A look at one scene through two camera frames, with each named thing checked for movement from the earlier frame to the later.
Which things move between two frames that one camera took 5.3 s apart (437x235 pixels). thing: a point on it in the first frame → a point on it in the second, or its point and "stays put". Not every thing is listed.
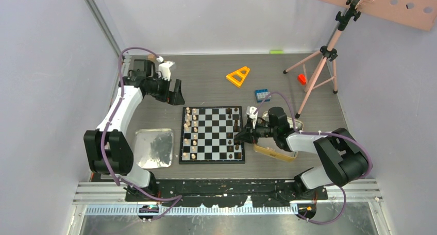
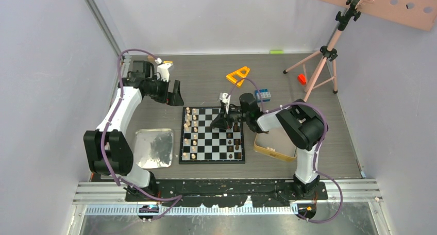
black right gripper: (246, 134) → (222, 120)
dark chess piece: (235, 125) stays put
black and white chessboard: (207, 135) stays put
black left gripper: (174, 97) stays put
